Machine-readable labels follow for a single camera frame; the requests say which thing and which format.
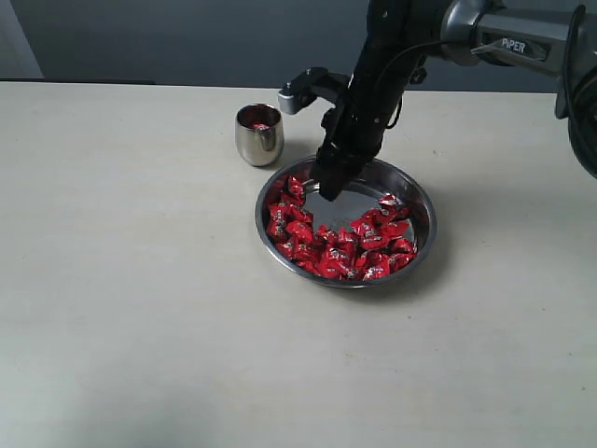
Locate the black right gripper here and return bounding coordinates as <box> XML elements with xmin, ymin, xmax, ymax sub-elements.
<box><xmin>310</xmin><ymin>97</ymin><xmax>389</xmax><ymax>202</ymax></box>

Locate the red candy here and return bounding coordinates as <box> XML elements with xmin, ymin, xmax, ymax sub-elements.
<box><xmin>381</xmin><ymin>252</ymin><xmax>417</xmax><ymax>275</ymax></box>
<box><xmin>252</xmin><ymin>123</ymin><xmax>271</xmax><ymax>133</ymax></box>
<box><xmin>378</xmin><ymin>193</ymin><xmax>410</xmax><ymax>225</ymax></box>
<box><xmin>267</xmin><ymin>202</ymin><xmax>313</xmax><ymax>238</ymax></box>
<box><xmin>316</xmin><ymin>259</ymin><xmax>359</xmax><ymax>281</ymax></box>
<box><xmin>283</xmin><ymin>175</ymin><xmax>306</xmax><ymax>206</ymax></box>
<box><xmin>275</xmin><ymin>237</ymin><xmax>309</xmax><ymax>261</ymax></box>
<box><xmin>320</xmin><ymin>246</ymin><xmax>354</xmax><ymax>272</ymax></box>

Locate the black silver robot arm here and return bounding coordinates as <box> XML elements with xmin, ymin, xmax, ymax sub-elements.
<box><xmin>303</xmin><ymin>1</ymin><xmax>596</xmax><ymax>201</ymax></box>

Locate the round stainless steel plate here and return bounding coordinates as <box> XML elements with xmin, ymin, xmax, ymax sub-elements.
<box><xmin>255</xmin><ymin>156</ymin><xmax>437</xmax><ymax>290</ymax></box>

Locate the stainless steel cup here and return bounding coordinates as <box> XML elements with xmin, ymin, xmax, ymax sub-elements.
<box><xmin>235</xmin><ymin>104</ymin><xmax>285</xmax><ymax>167</ymax></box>

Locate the red wrapped candy top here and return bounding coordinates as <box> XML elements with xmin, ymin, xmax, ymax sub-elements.
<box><xmin>283</xmin><ymin>175</ymin><xmax>306</xmax><ymax>206</ymax></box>

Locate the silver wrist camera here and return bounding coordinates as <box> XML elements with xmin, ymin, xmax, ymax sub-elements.
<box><xmin>278</xmin><ymin>67</ymin><xmax>350</xmax><ymax>115</ymax></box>

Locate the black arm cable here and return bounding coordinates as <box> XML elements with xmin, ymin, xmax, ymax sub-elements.
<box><xmin>372</xmin><ymin>38</ymin><xmax>449</xmax><ymax>130</ymax></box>

